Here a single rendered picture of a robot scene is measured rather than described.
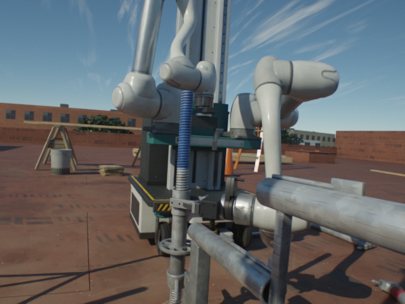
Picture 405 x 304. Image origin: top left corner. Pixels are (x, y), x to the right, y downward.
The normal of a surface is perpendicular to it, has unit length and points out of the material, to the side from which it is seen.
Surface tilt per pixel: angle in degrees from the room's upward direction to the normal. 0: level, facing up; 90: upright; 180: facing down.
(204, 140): 90
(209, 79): 89
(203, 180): 90
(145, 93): 96
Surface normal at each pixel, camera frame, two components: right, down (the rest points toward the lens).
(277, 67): -0.18, -0.48
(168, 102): 0.65, 0.03
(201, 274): 0.36, 0.04
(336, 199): -0.57, -0.78
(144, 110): 0.44, 0.73
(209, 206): -0.34, 0.03
